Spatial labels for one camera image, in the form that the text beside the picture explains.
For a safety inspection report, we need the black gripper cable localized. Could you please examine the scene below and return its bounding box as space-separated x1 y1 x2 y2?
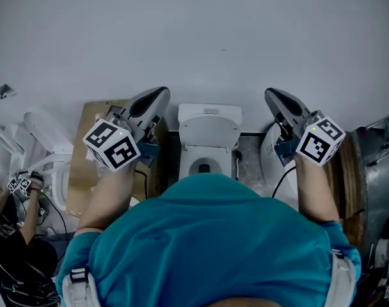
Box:
271 166 298 199
134 169 150 201

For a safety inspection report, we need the white round ceramic fixture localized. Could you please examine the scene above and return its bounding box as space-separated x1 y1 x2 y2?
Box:
259 122 299 211

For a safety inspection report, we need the white toilet bowl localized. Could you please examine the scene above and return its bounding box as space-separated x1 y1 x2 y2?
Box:
180 145 233 181

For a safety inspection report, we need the white hose with black end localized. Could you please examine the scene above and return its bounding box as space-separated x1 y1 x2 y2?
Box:
234 150 244 182

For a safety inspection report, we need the person's right forearm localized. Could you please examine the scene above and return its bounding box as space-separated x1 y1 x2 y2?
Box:
292 153 341 224

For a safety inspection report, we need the person's left forearm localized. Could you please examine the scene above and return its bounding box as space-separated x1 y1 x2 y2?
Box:
78 162 141 233

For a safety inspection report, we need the black wall bracket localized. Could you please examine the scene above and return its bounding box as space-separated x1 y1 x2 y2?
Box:
0 83 18 100

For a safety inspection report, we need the person's teal shirt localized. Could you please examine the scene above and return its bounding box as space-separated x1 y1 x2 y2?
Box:
55 173 363 307

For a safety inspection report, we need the white toilet tank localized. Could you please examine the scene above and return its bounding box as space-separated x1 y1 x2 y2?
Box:
177 103 243 133

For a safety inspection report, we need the white toilet seat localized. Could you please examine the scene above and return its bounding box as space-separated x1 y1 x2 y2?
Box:
179 113 241 153

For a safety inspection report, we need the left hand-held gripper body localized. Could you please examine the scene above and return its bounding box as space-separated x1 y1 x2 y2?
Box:
82 88 171 173

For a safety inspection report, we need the grey metal sheet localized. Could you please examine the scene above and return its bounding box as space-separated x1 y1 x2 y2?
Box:
350 125 389 264

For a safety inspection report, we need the wooden board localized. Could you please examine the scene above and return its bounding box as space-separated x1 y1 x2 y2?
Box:
324 132 369 248

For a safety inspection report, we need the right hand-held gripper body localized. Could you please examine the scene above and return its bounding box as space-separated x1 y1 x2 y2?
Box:
272 91 346 167

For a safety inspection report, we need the white harness strap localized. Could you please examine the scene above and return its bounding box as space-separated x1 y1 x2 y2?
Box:
328 248 358 307
61 265 103 307

